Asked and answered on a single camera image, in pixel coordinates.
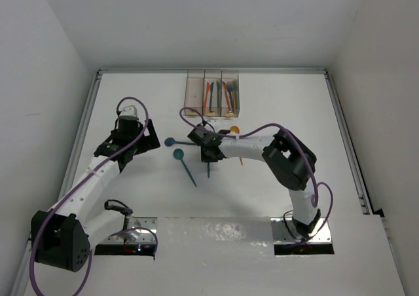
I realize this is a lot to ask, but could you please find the teal spoon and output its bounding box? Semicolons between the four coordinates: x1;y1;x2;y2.
173;149;197;187

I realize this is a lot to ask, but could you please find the yellow-orange spoon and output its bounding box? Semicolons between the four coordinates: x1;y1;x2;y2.
230;126;244;166

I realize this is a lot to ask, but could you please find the red-orange knife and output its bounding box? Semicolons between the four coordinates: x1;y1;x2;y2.
203;82;210;113

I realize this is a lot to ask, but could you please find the red-orange fork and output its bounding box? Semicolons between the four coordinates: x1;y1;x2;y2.
222;81;232;113

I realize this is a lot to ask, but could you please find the blue fork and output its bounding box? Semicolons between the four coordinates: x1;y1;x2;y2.
227;81;234;107

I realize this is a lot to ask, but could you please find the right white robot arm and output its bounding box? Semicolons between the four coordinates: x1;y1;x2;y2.
188;124;321;238

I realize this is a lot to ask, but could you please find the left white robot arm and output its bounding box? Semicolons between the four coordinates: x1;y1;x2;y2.
31;116;160;272

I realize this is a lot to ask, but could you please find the dark blue spoon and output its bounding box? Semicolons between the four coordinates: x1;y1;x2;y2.
164;137;194;147

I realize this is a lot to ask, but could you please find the right clear container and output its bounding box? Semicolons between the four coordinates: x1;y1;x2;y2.
221;70;240;118

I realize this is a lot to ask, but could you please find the clear container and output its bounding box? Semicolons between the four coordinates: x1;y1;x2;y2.
202;69;222;117
183;69;205;117
221;70;240;118

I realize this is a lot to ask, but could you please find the left clear container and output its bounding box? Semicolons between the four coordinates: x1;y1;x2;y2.
183;69;205;117

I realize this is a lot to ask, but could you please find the middle clear container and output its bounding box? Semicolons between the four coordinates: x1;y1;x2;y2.
202;69;222;117

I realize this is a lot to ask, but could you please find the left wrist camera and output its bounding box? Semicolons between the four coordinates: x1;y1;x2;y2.
117;105;138;120

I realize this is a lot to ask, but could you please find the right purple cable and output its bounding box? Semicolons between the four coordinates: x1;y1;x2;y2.
179;107;334;244

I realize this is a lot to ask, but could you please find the purple cable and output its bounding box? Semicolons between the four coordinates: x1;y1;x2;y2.
179;107;334;244
28;96;158;296

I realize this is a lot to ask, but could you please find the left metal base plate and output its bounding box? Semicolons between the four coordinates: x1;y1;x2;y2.
100;216;158;248

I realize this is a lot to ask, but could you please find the metal base plate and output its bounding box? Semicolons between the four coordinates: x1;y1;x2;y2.
270;216;333;245
100;216;158;248

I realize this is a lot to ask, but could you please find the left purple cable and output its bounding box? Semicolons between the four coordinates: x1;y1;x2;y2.
28;96;158;296

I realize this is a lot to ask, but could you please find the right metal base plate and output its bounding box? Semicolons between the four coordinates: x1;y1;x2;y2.
270;216;333;245

